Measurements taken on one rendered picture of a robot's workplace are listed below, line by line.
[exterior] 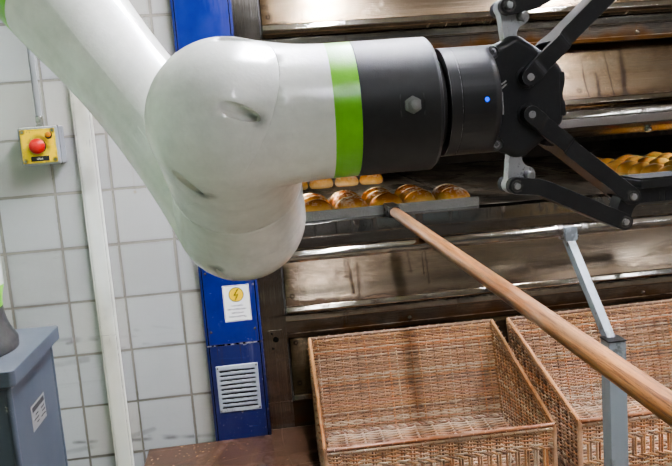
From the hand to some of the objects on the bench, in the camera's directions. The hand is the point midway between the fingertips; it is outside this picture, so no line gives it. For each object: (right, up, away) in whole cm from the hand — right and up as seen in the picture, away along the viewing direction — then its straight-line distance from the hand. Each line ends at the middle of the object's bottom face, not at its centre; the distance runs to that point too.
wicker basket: (-4, -73, +139) cm, 157 cm away
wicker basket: (+55, -68, +145) cm, 169 cm away
